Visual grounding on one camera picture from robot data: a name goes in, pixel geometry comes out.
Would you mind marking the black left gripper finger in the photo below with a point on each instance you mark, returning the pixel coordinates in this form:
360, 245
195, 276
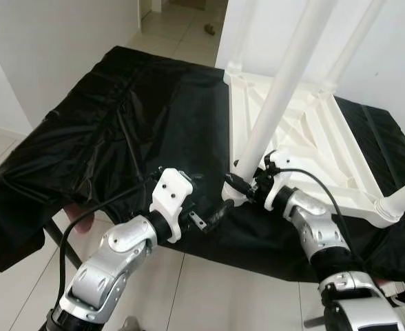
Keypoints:
198, 178
220, 214

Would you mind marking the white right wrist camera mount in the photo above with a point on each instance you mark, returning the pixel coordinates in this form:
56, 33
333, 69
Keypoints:
282, 189

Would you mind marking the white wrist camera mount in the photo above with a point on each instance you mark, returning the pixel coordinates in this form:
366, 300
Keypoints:
282, 189
171, 189

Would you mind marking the small brown floor object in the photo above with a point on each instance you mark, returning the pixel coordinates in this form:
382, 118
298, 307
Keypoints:
206, 29

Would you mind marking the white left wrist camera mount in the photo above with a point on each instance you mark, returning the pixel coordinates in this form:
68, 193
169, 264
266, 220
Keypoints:
171, 189

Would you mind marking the white plastic children table top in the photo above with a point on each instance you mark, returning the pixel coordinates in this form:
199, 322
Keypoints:
340, 172

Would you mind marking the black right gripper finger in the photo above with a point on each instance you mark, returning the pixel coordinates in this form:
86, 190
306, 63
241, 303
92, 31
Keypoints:
239, 188

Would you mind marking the pink cloth with white hem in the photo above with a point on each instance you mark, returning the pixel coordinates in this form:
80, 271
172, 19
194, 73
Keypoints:
395, 288

